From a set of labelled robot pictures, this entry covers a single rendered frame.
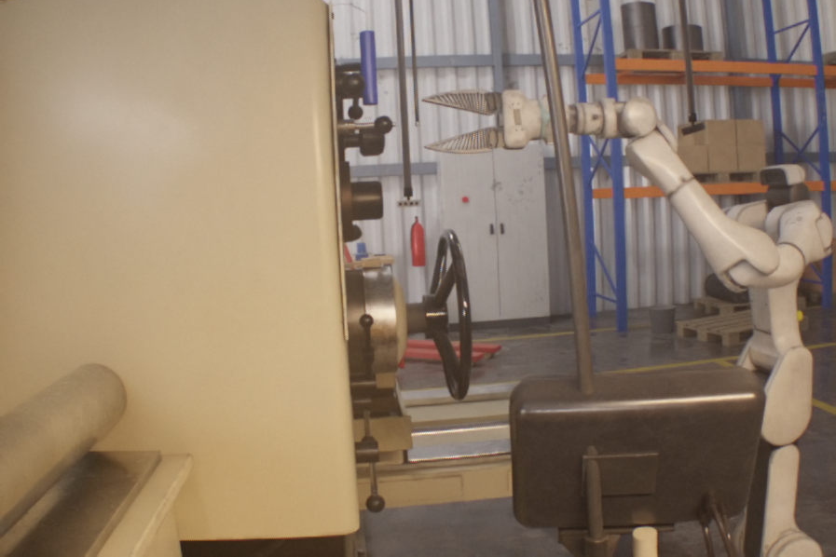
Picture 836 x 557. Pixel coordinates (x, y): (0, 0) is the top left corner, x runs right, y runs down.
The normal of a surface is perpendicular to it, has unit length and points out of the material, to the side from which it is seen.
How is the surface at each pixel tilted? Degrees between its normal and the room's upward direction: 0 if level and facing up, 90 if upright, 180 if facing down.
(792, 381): 89
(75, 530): 0
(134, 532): 0
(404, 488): 90
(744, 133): 90
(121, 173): 90
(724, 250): 108
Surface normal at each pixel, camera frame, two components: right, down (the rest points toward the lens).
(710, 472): -0.14, 0.40
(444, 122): 0.09, 0.05
